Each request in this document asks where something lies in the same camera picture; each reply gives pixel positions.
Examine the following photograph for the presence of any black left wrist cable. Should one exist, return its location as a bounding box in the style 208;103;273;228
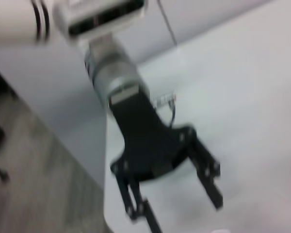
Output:
154;94;178;128

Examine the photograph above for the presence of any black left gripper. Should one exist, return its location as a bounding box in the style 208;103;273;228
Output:
108;84;224;233

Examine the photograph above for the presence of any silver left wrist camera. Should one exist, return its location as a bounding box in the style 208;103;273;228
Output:
52;0;146;39

